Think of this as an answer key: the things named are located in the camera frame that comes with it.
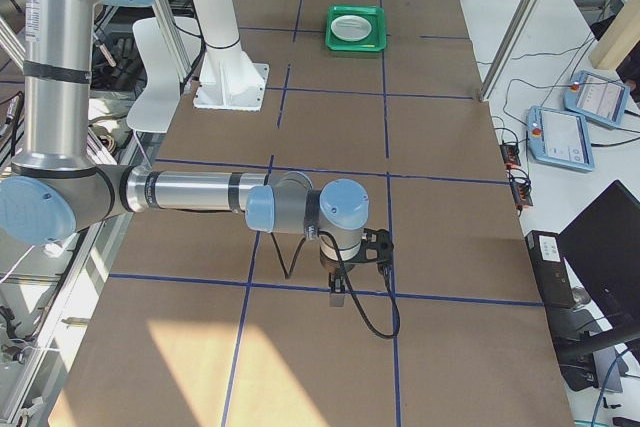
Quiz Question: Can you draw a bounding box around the green plastic tray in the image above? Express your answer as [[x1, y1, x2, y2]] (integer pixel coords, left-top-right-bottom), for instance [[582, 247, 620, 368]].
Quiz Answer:
[[325, 5, 387, 53]]

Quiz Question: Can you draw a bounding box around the blue teach pendant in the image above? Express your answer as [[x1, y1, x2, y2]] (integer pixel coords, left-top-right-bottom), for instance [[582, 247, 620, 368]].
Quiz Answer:
[[527, 106, 595, 172], [564, 70, 630, 129]]

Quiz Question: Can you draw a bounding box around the lower orange black adapter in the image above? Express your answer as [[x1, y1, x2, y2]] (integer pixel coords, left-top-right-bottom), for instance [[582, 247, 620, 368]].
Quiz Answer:
[[511, 179, 533, 209]]

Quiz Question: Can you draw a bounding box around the black monitor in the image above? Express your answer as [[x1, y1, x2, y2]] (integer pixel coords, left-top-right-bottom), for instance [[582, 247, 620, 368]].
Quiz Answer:
[[559, 180, 639, 326]]

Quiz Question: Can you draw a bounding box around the white round plate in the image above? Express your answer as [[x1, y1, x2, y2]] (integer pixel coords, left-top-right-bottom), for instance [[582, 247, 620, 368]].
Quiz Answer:
[[330, 15, 372, 42]]

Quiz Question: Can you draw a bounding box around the aluminium frame post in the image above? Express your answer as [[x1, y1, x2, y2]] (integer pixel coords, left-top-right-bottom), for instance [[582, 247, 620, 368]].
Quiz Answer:
[[478, 0, 540, 101]]

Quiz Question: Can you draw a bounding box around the wooden beam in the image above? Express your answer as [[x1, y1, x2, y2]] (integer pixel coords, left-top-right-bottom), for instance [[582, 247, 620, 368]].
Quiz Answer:
[[589, 0, 640, 70]]

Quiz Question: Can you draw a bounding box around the white plastic chair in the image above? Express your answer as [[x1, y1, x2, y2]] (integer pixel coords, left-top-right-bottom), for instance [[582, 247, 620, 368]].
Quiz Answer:
[[127, 17, 183, 133]]

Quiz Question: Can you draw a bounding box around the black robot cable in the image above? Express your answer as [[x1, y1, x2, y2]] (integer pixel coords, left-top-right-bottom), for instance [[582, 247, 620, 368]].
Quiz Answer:
[[269, 229, 402, 340]]

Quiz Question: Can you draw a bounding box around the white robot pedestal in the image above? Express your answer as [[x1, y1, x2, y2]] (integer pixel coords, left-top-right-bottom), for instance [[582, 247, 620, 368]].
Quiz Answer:
[[193, 0, 269, 112]]

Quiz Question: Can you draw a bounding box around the pale green plastic fork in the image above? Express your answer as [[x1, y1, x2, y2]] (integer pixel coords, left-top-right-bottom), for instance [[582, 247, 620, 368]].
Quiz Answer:
[[335, 19, 366, 29]]

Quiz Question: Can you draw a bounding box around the black computer box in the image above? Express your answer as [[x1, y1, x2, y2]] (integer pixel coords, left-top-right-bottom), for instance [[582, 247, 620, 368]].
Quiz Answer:
[[525, 230, 576, 309]]

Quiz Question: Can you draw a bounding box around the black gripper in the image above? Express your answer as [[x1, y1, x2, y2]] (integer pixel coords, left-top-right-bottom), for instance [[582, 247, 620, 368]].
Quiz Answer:
[[320, 252, 356, 294]]

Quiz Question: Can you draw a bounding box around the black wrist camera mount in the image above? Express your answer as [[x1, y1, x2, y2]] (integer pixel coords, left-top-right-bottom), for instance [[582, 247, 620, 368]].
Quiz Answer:
[[351, 228, 394, 281]]

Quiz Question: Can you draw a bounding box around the far blue teach pendant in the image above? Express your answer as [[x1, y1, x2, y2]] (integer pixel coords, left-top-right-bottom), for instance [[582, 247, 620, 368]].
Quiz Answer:
[[564, 70, 630, 129]]

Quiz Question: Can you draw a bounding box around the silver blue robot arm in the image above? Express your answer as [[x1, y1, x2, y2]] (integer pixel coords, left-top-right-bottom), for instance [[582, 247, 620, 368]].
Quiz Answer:
[[1, 0, 369, 293]]

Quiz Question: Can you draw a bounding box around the upper orange black adapter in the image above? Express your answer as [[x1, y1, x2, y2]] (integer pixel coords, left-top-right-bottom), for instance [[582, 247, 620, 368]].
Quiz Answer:
[[500, 143, 521, 169]]

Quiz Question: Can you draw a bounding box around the orange black adapter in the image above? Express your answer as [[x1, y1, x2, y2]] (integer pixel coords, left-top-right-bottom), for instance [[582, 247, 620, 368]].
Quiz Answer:
[[511, 179, 533, 209], [500, 143, 521, 169]]

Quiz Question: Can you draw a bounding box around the near blue teach pendant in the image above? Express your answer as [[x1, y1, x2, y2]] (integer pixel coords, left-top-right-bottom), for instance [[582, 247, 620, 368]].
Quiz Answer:
[[527, 106, 595, 172]]

